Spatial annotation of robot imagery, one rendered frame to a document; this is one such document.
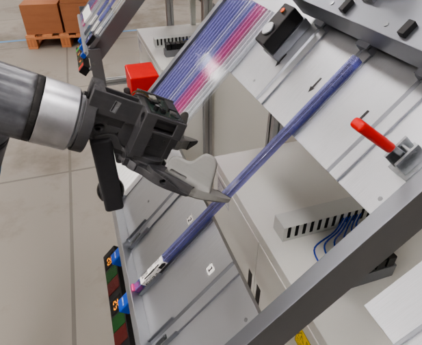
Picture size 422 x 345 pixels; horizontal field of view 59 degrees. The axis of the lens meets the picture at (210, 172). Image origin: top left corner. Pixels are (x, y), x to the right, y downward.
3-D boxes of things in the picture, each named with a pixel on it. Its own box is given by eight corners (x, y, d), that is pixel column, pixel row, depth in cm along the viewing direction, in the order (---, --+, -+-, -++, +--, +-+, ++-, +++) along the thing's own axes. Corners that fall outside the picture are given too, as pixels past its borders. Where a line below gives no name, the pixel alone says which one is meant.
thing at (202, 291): (178, 404, 52) (160, 403, 50) (117, 153, 102) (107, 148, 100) (272, 322, 47) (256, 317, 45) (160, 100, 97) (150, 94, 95)
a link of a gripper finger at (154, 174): (189, 192, 44) (126, 154, 44) (184, 202, 45) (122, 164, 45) (200, 178, 48) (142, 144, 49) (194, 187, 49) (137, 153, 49)
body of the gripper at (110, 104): (193, 128, 44) (93, 95, 38) (163, 184, 48) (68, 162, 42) (177, 101, 50) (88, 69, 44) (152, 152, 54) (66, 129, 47)
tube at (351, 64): (139, 293, 64) (133, 291, 63) (137, 286, 65) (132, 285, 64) (362, 62, 51) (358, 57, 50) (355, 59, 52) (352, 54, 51)
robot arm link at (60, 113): (25, 155, 39) (29, 119, 46) (69, 164, 42) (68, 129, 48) (45, 92, 36) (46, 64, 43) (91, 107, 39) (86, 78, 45)
